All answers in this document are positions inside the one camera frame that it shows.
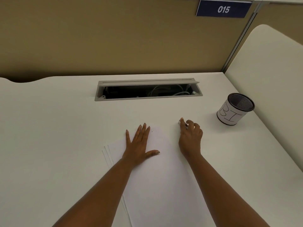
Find person's right hand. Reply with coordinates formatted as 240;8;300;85
178;117;204;161

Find person's left hand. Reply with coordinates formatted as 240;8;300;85
122;123;161;167

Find printed white papers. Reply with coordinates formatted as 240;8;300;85
102;125;216;227

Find person's left forearm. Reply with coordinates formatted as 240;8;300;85
52;158;142;227

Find person's right forearm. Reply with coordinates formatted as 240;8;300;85
187;153;271;227

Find black mesh pen holder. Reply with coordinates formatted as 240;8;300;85
217;93;255;126

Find white rounded desk divider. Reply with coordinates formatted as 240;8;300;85
224;24;303;173

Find wide beige partition panel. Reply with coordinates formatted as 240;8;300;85
0;0;263;83

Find blue number sign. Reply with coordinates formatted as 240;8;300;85
196;0;253;18

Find narrow beige partition panel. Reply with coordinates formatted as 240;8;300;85
253;2;303;46

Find white cable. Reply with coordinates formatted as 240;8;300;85
148;84;192;97

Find grey desk cable tray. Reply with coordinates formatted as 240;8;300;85
94;78;203;102

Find grey partition post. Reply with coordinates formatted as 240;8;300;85
221;2;264;73

